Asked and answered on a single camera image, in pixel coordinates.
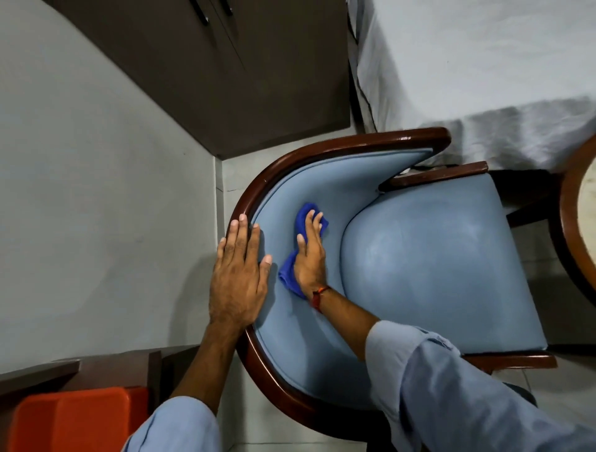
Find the person's right hand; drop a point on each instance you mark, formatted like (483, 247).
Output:
(311, 268)

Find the person's left hand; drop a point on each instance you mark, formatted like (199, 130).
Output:
(235, 284)

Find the person's right thumb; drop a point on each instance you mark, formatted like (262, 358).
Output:
(301, 247)

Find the person's left thumb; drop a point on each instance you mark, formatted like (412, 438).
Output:
(265, 270)

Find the person's left middle finger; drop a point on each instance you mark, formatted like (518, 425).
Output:
(242, 237)

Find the person's left little finger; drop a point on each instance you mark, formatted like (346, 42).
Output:
(221, 254)

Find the person's right middle finger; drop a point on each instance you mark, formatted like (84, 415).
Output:
(319, 229)

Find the blue cleaning cloth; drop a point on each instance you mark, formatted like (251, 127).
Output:
(305, 219)

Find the person's left forearm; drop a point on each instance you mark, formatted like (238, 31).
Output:
(195, 386)

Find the person's right forearm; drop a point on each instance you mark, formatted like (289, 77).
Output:
(419, 372)

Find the red thread wristband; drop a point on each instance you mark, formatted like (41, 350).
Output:
(319, 298)

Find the blue upholstered wooden armchair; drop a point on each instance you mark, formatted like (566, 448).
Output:
(433, 260)

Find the dark brown wooden cabinet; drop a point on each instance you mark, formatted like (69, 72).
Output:
(223, 79)

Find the brown wooden desk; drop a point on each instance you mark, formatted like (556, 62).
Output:
(107, 370)

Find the white bed sheet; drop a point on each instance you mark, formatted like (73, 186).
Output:
(465, 70)

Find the orange plastic stool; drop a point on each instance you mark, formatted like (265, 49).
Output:
(74, 421)

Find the round wooden table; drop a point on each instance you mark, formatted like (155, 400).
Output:
(565, 223)

